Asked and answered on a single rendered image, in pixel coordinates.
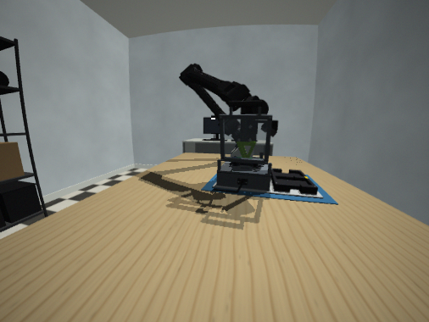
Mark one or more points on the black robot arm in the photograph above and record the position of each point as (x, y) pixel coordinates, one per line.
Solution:
(198, 80)

